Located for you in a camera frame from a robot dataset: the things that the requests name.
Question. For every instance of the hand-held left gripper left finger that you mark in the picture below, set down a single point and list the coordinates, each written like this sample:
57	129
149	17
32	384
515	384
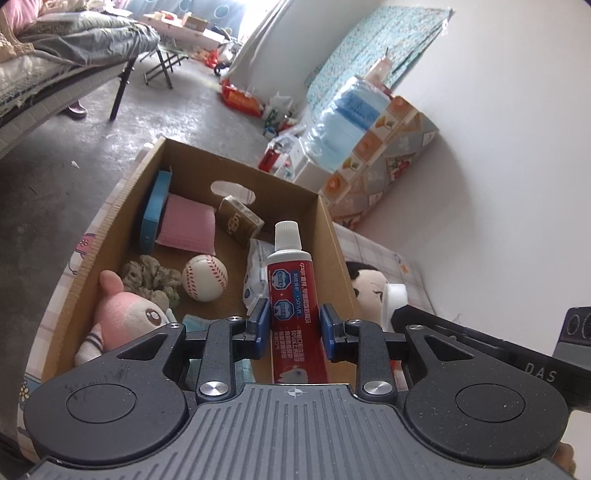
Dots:
258	327

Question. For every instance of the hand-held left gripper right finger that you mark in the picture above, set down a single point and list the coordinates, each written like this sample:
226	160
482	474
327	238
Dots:
330	332

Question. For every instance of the wet wipes pack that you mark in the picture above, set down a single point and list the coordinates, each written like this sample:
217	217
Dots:
256	277

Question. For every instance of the red toothpaste tube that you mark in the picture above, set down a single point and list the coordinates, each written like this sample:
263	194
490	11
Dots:
293	286

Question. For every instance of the cream plush doll red skirt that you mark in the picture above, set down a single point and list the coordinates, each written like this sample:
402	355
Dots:
369	288

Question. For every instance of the light blue towel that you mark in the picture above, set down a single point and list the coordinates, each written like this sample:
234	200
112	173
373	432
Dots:
196	321

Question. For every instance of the white baseball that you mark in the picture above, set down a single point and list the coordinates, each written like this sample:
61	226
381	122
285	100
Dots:
204	279

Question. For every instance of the gold paper box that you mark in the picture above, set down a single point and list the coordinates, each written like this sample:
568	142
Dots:
238	221

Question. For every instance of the green scrunchie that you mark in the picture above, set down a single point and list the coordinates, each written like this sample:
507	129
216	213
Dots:
147	274

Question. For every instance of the pink sponge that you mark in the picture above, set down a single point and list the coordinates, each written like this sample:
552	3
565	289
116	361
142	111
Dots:
187	224

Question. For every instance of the pink plush toy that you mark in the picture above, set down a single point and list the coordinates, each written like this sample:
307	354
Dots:
124	314

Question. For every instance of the blue tissue box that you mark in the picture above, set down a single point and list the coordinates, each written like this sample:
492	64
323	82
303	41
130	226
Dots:
154	212

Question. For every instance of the brown cardboard box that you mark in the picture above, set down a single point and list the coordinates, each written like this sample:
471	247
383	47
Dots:
198	166

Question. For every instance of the checked printed bed sheet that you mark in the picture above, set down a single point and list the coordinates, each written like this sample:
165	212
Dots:
397	258

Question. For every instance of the white water dispenser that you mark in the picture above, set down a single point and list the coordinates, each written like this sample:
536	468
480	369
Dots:
307	175

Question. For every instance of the red bottle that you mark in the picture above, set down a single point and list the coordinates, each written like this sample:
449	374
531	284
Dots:
270	159

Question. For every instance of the patterned rolled mat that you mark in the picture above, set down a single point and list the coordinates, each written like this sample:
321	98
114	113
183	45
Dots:
383	161

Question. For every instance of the white plastic bag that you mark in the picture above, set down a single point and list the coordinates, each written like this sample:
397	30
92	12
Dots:
279	108

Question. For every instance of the red package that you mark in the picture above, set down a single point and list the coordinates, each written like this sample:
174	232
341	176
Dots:
240	99

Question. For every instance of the pink plastic bag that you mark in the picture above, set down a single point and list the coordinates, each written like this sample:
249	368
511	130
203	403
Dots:
379	71

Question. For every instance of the red toy tricycle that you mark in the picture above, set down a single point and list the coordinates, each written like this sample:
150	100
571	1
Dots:
224	57

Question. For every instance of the grey curtain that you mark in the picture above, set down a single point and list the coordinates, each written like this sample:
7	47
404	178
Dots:
268	46

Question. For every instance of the dark red slipper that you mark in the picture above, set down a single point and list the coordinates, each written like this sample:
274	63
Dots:
77	110

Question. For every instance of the black folding stool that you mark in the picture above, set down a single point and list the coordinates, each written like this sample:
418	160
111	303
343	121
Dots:
166	60

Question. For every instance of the teal floral cloth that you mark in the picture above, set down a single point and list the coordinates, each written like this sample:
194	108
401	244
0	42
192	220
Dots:
378	41

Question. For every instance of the white low table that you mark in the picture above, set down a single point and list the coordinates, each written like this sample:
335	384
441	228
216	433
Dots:
184	34

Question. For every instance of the small cardboard box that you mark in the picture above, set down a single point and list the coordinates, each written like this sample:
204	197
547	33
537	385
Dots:
194	22

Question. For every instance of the blue circle-print cloth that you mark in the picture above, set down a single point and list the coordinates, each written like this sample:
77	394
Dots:
184	5

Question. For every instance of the grey quilt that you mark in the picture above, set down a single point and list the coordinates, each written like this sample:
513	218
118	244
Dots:
92	37

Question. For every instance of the pink quilt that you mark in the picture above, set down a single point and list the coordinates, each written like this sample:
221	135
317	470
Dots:
16	11

